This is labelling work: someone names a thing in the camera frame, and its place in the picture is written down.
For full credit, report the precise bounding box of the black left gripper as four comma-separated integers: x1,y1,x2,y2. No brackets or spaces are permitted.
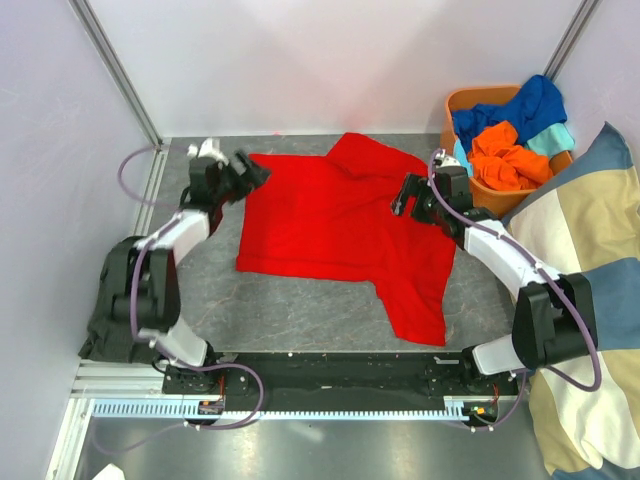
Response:
214,148,273,204

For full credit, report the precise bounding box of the red t shirt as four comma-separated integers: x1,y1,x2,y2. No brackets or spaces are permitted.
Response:
236,133,456,347

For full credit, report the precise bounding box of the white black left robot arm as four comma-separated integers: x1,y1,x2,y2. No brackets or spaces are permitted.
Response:
101,145,271,393

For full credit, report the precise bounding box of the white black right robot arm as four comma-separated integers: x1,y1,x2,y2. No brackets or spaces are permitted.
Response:
391,166,602,394

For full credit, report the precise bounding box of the orange t shirt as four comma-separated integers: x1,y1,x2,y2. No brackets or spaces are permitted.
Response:
469,121,553,192

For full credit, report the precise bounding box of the orange plastic laundry basket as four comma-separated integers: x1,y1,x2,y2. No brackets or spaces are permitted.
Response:
441,85,572,218

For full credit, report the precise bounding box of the blue and teal t shirt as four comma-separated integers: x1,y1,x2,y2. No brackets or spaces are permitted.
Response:
452,75,575,173

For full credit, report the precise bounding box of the blue and beige checked pillow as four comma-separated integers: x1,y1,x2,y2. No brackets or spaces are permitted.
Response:
503,123,639,479

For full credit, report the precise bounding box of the dark green striped folded shirt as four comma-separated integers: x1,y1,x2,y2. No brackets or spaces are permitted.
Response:
78,245,155,365

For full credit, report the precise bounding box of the white object bottom left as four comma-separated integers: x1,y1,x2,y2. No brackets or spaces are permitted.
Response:
92,464,126,480

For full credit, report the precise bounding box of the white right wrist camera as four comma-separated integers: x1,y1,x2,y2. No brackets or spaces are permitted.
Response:
429,148,463,172

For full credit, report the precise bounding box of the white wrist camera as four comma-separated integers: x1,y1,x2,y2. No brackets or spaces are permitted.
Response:
187,137,229,166
429,148,463,172

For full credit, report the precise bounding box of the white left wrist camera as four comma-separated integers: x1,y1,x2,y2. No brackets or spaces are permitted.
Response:
187,137,229,166

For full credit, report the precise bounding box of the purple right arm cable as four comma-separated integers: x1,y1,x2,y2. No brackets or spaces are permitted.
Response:
427,147,604,436

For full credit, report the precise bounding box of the aluminium corner frame post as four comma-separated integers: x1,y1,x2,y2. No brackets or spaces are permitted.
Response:
69,0,163,148

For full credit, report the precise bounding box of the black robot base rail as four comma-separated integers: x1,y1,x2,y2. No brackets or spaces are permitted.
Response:
162,350,521,397

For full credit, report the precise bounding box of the light blue slotted cable duct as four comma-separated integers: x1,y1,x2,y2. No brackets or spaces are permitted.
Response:
92,398,471,421

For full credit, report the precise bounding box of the right aluminium corner post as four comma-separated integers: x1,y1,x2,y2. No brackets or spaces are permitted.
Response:
543,0,602,81

